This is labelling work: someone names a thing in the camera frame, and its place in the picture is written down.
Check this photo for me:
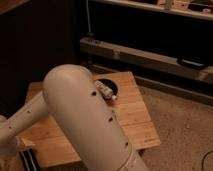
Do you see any long metal rail shelf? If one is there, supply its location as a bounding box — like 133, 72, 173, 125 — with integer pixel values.
80, 38, 213, 84

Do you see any upper wooden shelf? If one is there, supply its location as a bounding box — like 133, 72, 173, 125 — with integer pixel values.
91, 0, 213, 21

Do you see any black handle on rail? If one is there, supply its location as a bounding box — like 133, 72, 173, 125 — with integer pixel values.
176, 58, 210, 70

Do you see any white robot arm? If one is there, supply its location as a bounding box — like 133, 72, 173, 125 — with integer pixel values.
0, 64, 149, 171

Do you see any wooden low table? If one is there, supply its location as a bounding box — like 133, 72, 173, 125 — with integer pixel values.
19, 72, 160, 170

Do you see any black bowl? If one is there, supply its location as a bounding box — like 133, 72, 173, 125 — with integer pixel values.
95, 79, 118, 99

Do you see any black cable on floor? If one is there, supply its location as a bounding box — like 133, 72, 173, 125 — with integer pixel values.
201, 149, 213, 171

